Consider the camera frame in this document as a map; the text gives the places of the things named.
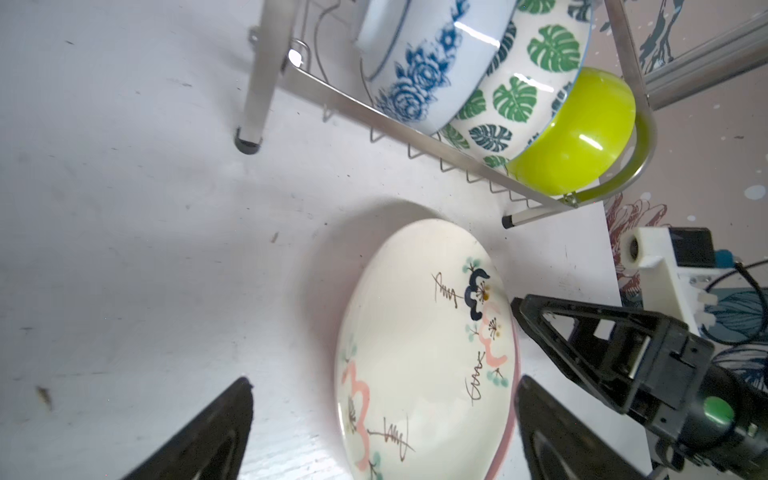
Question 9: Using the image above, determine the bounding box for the lime green bowl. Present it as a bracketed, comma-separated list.
[506, 67, 636, 196]

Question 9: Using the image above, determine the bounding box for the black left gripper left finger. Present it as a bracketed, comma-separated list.
[126, 377, 253, 479]

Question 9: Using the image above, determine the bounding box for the white floral ceramic plate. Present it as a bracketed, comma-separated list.
[334, 219, 514, 479]

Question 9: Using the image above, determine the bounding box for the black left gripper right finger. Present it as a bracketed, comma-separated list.
[514, 376, 644, 480]

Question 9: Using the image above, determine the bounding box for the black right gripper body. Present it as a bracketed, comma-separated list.
[617, 318, 767, 474]

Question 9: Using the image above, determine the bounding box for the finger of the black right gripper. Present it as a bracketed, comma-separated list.
[511, 294, 666, 414]

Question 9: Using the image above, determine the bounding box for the pink bear plate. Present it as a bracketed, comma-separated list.
[485, 318, 521, 480]

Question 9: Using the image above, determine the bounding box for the green leaf pattern bowl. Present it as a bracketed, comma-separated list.
[440, 0, 594, 170]

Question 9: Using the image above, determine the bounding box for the chrome two-tier dish rack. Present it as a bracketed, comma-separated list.
[234, 1, 657, 228]

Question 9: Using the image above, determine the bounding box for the blue floral white bowl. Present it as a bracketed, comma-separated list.
[353, 0, 516, 135]

